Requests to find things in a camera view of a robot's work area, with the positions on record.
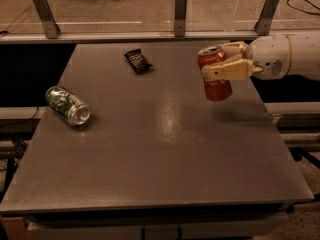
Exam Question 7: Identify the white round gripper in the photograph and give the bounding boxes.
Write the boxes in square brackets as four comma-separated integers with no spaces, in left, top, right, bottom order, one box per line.
[201,35,290,82]

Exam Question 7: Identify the red Coca-Cola can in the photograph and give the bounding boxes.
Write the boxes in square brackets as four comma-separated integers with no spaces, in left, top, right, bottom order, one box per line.
[197,45,232,102]

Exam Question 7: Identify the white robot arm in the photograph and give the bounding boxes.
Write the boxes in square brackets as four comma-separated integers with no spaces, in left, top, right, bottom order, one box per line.
[201,32,320,81]

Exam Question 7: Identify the green soda can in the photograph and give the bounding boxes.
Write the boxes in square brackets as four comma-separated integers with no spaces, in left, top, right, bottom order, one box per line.
[45,86,90,126]

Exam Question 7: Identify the black snack bag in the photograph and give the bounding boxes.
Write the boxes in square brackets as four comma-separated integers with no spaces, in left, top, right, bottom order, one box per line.
[125,49,152,74]

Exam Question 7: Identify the right metal bracket post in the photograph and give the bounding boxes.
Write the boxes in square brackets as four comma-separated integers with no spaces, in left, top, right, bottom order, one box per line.
[254,0,280,36]

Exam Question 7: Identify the metal bracket post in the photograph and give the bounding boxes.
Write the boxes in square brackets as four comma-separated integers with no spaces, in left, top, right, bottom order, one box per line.
[174,0,187,37]
[32,0,61,39]
[254,0,280,36]

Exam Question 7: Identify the middle metal bracket post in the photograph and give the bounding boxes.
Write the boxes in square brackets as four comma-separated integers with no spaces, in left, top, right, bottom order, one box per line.
[174,0,187,37]

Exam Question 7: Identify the left metal bracket post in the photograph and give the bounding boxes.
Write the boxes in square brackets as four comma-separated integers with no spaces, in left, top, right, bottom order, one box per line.
[32,0,61,39]

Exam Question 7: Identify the metal rail bar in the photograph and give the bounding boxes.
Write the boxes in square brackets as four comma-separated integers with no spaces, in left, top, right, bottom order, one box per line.
[0,29,320,45]

